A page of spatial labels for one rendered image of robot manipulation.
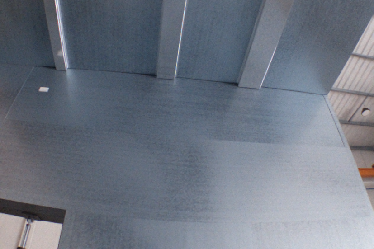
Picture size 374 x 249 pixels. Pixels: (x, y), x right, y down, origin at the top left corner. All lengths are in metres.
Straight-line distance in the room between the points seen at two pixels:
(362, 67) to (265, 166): 8.39
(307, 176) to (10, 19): 2.00
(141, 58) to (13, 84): 0.87
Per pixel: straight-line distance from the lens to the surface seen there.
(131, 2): 1.60
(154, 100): 1.70
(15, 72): 2.08
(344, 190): 1.73
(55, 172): 1.45
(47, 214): 1.36
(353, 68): 9.61
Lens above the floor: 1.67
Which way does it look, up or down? 43 degrees up
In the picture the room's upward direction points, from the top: straight up
